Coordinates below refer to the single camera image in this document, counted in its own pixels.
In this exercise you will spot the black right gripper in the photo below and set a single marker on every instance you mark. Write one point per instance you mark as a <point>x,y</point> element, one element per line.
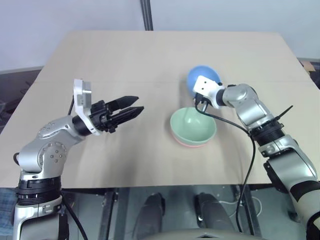
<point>198,98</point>

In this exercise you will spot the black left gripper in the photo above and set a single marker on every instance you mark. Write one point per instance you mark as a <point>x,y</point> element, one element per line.
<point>101,117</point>

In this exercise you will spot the blue bowl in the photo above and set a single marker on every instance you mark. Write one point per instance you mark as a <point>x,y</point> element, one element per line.
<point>200,71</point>

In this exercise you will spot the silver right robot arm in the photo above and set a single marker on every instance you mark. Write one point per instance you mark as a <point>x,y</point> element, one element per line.
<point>282,155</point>

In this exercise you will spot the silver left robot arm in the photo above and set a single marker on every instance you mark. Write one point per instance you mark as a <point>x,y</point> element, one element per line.
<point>50,152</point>

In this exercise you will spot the green bowl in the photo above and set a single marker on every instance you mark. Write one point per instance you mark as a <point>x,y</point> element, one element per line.
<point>192,125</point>

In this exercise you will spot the pink bowl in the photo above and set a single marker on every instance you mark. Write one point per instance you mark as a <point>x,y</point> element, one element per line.
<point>190,145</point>

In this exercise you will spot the black zip tie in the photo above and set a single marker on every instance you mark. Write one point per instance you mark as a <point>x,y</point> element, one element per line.
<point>285,112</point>

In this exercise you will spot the dark rounded shape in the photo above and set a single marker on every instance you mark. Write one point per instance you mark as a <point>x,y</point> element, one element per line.
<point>212,212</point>
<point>151,215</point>

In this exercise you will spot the brown cardboard box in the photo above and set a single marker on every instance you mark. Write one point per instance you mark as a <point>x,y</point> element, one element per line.
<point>308,67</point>

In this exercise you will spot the blue plaid cloth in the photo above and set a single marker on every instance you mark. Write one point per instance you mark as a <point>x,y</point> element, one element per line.
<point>6,210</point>

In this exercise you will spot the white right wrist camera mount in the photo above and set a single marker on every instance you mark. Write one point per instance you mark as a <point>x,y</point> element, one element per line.
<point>207,88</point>

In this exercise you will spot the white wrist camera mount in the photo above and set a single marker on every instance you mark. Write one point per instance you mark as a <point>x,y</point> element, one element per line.
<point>207,88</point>
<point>82,96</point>

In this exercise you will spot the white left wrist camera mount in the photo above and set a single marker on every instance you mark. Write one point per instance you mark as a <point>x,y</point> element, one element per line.
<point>82,96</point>

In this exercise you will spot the grey aluminium post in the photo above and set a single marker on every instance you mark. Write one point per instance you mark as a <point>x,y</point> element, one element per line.
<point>147,15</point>

